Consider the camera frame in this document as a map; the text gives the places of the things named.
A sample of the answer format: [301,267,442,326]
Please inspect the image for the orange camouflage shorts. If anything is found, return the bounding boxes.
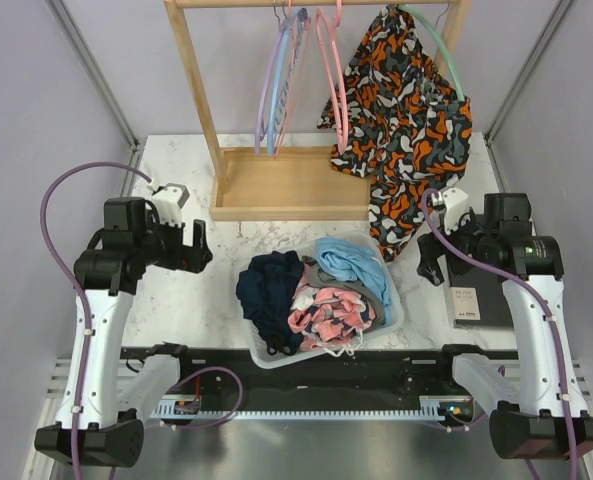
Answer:
[330,5,473,262]

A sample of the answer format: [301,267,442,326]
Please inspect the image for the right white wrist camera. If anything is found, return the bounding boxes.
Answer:
[429,188,469,235]

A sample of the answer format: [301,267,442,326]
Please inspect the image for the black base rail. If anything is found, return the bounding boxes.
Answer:
[118,344,522,416]

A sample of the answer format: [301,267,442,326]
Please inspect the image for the white laundry basket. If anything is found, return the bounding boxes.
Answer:
[235,231,404,369]

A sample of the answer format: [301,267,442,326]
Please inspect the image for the wooden clothes rack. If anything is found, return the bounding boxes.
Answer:
[166,1,468,221]

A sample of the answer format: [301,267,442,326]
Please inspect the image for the green hanger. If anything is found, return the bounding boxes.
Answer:
[399,4,465,101]

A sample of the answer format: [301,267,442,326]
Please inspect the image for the thick pink hanger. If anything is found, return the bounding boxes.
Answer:
[315,0,349,153]

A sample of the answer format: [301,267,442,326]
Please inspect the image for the light blue shorts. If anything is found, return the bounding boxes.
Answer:
[315,237,392,325]

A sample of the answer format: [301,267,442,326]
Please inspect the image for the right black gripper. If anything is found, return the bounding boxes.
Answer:
[417,207,498,285]

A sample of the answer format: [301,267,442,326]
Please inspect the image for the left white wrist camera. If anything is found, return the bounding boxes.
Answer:
[147,180,190,227]

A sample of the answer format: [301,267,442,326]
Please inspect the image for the blue cable duct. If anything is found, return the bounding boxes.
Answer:
[150,396,445,422]

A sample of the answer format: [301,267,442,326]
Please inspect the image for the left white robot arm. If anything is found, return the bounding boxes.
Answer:
[34,184,212,468]

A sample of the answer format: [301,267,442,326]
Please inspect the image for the grey garment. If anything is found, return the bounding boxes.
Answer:
[301,256,386,331]

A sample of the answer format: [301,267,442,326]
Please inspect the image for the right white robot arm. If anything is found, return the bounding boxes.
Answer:
[417,188,593,470]

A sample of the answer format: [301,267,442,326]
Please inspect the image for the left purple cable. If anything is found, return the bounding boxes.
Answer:
[41,160,153,480]

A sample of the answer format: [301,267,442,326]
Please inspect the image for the navy blue garment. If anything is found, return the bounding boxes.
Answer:
[235,250,305,356]

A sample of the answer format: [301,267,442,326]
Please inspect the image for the purple hanger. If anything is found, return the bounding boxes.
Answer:
[254,12,287,155]

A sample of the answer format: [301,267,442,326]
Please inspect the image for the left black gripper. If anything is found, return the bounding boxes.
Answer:
[134,209,211,274]

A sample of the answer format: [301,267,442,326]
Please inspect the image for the black notebook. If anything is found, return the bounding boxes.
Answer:
[444,254,514,331]

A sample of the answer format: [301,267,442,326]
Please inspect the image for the blue hanger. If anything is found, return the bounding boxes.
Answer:
[255,8,310,157]

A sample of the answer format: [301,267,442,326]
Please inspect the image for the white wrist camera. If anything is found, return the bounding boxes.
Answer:
[429,188,469,235]
[147,180,190,227]

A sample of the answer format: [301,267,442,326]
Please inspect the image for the pink patterned garment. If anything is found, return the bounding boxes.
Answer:
[287,286,376,357]

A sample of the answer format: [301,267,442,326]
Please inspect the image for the thin pink hanger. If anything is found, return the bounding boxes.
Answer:
[267,8,311,157]

